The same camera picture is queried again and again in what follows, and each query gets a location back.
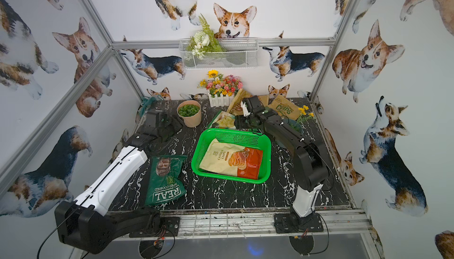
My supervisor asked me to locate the white flower fern bouquet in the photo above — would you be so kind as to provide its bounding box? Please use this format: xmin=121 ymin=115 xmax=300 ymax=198
xmin=186 ymin=14 xmax=225 ymax=59

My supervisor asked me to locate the tan green kettle chips bag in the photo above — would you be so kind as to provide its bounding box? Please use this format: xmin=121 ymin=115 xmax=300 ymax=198
xmin=258 ymin=96 xmax=301 ymax=120

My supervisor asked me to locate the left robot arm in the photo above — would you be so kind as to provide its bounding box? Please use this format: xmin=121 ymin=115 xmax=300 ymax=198
xmin=54 ymin=109 xmax=183 ymax=254

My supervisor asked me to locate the cream red cassava chips bag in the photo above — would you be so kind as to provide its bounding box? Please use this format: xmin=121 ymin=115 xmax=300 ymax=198
xmin=199 ymin=139 xmax=263 ymax=180

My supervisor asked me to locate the green white cassava chips bag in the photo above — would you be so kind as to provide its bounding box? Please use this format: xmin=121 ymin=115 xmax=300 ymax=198
xmin=207 ymin=111 xmax=236 ymax=130

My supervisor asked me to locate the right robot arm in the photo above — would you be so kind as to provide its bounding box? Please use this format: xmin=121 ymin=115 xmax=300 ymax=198
xmin=241 ymin=96 xmax=330 ymax=229

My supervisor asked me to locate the white fence flower planter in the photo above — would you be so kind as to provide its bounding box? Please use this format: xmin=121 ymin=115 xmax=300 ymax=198
xmin=198 ymin=70 xmax=243 ymax=107

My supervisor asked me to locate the teal grey cloth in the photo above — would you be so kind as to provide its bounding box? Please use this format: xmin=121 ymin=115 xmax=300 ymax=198
xmin=137 ymin=96 xmax=162 ymax=118

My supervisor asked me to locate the pink pot with green plant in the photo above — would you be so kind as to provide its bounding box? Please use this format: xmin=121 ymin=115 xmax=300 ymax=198
xmin=177 ymin=100 xmax=202 ymax=128

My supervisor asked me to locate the dark green REAL chips bag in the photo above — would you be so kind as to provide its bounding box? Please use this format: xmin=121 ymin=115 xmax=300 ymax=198
xmin=145 ymin=155 xmax=187 ymax=207

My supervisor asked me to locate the yellow flower sprig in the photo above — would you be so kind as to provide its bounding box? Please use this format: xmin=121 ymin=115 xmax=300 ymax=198
xmin=296 ymin=105 xmax=315 ymax=124

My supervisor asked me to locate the green plastic basket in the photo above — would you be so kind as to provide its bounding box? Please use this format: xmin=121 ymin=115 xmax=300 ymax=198
xmin=192 ymin=129 xmax=272 ymax=184

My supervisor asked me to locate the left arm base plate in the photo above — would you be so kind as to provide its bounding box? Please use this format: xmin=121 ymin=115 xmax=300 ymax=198
xmin=129 ymin=216 xmax=181 ymax=238

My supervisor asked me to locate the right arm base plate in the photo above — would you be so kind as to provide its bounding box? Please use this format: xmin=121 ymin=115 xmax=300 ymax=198
xmin=274 ymin=212 xmax=324 ymax=234

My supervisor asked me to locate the tan red kettle chips bag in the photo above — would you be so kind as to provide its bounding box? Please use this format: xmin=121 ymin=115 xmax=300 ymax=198
xmin=227 ymin=89 xmax=252 ymax=116

